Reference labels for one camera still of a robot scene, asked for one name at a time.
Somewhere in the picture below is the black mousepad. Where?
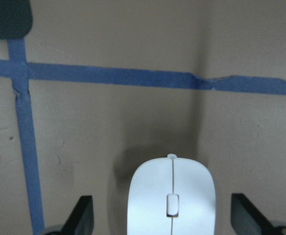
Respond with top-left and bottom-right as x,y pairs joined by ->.
0,0 -> 33,40

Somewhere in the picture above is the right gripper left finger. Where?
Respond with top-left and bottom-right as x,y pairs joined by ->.
62,195 -> 94,235

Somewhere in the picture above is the white computer mouse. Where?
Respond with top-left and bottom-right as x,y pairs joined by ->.
127,154 -> 216,235

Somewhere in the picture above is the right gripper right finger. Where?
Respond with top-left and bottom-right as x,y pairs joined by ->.
231,193 -> 275,235

